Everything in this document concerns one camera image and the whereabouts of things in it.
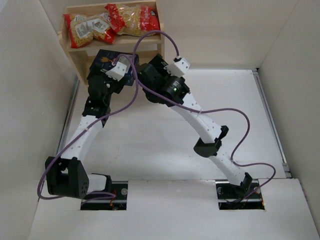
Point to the red pasta bag label side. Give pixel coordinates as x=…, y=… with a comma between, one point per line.
x=83, y=29

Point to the wooden two-tier shelf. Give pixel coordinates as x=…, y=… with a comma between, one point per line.
x=82, y=58

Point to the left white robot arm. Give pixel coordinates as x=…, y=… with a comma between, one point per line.
x=66, y=175

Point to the red pasta bag front side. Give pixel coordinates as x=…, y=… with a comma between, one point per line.
x=132, y=20

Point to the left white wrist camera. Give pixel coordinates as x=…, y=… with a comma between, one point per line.
x=117, y=72

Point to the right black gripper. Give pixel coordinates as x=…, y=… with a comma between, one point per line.
x=156, y=63

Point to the right aluminium rail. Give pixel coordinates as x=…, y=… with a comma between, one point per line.
x=263, y=97

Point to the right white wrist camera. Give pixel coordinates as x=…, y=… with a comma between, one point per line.
x=179, y=67

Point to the left aluminium rail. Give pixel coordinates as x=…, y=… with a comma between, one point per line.
x=68, y=116

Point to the aluminium rail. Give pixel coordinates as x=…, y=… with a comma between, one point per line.
x=263, y=97
x=68, y=116

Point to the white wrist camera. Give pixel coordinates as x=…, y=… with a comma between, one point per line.
x=179, y=67
x=117, y=72

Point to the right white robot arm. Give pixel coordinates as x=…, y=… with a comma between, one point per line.
x=164, y=84

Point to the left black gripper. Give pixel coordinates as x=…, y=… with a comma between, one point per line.
x=121, y=83

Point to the blue Barilla pasta box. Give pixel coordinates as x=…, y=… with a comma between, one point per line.
x=104, y=59

